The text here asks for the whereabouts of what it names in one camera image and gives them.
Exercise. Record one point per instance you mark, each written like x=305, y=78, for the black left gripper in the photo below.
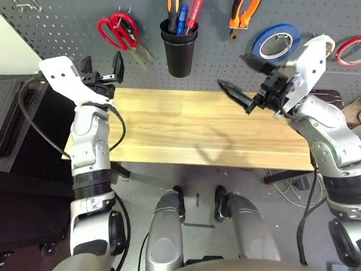
x=98, y=85

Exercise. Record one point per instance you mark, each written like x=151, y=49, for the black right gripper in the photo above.
x=270, y=89

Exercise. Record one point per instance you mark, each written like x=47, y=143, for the orange black pliers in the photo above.
x=239, y=19

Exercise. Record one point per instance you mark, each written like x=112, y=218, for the white tape roll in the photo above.
x=330, y=46

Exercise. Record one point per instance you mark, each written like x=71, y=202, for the black orange screwdriver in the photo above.
x=172, y=2

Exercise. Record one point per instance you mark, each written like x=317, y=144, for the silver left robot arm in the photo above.
x=87, y=139

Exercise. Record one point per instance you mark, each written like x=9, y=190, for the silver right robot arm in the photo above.
x=328, y=125

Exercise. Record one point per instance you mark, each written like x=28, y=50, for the grey perforated pegboard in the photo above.
x=68, y=41

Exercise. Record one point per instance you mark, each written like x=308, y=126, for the metal peg hook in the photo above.
x=285, y=42
x=118, y=25

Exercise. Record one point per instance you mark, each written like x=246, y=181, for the blue tape roll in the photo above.
x=278, y=27

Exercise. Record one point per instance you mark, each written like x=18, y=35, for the black plastic cup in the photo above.
x=180, y=64
x=169, y=37

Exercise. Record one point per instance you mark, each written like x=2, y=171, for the small black tool case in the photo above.
x=332, y=95

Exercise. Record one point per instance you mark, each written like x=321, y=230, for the red tape roll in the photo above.
x=356, y=38

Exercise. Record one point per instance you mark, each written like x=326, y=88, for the black power adapter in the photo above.
x=302, y=183

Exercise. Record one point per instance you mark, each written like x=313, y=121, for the short black floor tape strip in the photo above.
x=197, y=200

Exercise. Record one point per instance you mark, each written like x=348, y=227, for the silver right robot leg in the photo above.
x=252, y=229

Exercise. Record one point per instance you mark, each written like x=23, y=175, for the silver robot leg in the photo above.
x=252, y=229
x=162, y=236

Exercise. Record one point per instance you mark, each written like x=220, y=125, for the long black floor tape strip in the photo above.
x=199, y=225

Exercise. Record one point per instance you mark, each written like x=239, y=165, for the black cabinet on casters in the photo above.
x=24, y=208

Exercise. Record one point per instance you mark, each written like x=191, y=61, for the silver left robot leg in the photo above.
x=162, y=236

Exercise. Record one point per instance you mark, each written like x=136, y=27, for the small grey box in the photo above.
x=336, y=268

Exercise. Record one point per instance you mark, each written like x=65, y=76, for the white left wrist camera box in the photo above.
x=58, y=72

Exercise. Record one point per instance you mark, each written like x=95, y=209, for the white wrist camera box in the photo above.
x=311, y=61
x=58, y=72

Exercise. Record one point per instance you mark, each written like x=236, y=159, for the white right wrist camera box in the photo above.
x=311, y=61

